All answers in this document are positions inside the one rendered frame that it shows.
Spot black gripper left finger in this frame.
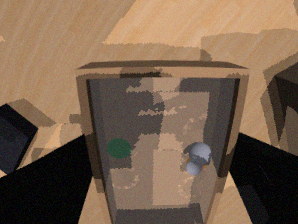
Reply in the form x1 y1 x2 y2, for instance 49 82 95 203
0 134 93 224

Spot wooden ball maze tray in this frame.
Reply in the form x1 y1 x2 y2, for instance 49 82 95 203
75 60 250 224

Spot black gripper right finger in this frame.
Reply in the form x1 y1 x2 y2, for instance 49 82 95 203
229 132 298 224

